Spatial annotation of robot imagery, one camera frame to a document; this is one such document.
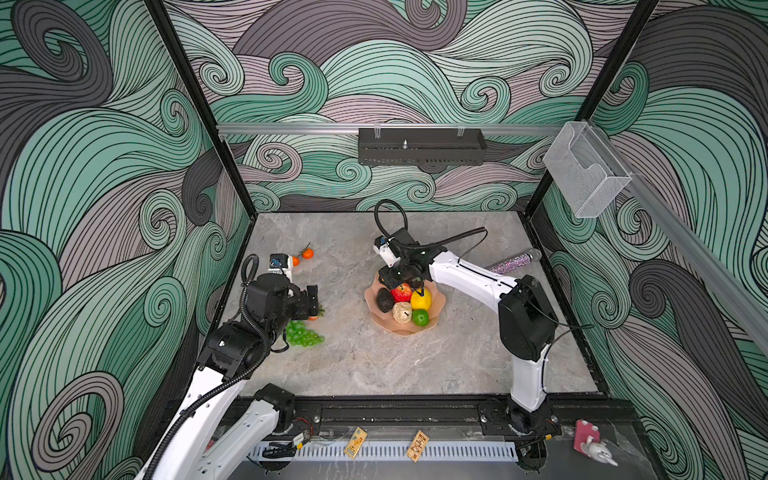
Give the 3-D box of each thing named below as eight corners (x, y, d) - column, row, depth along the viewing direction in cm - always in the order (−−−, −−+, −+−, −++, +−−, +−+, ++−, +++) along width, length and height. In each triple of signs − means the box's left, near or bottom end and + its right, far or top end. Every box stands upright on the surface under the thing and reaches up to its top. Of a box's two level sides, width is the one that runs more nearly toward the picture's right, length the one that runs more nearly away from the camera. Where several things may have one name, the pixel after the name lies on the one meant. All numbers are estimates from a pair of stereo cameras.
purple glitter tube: (497, 279, 103) (501, 272, 99) (490, 271, 105) (494, 264, 102) (538, 262, 108) (543, 254, 104) (531, 255, 110) (536, 247, 107)
